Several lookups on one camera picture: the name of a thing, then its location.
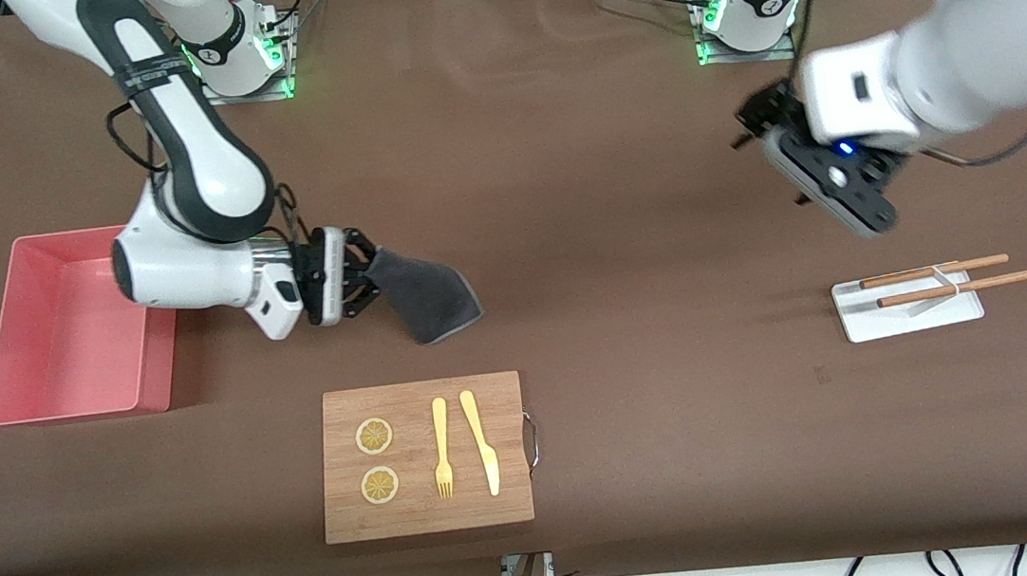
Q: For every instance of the metal profile bracket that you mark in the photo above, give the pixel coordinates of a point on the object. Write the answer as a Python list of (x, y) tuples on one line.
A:
[(508, 567)]

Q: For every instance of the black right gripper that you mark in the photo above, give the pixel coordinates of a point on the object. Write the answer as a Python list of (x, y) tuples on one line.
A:
[(309, 264)]

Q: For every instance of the yellow lemon slice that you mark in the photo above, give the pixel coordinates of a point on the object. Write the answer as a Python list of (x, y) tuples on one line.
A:
[(374, 436), (380, 485)]

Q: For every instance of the yellow plastic knife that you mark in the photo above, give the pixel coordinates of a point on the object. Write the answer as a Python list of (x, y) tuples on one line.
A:
[(489, 467)]

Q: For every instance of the wooden cutting board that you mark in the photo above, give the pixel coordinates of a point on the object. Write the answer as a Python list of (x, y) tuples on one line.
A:
[(507, 403)]

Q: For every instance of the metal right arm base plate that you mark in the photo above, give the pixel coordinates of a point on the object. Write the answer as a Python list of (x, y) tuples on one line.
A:
[(245, 98)]

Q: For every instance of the yellow plastic fork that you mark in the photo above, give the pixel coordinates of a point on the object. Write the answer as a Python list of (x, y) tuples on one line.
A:
[(440, 420)]

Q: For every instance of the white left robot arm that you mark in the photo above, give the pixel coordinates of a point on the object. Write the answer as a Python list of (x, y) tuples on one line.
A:
[(976, 58)]

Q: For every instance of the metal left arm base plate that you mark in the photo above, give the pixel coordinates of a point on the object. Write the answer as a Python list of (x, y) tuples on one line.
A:
[(747, 57)]

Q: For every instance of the grey cloth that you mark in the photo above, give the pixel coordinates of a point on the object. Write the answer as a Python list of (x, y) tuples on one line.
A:
[(429, 297)]

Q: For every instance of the pink plastic bin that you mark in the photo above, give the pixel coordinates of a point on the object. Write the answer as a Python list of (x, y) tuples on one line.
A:
[(62, 354)]

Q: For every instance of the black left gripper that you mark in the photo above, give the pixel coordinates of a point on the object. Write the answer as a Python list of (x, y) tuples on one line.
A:
[(773, 109)]

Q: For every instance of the white rack base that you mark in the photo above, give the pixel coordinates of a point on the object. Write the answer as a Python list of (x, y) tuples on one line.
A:
[(861, 323)]

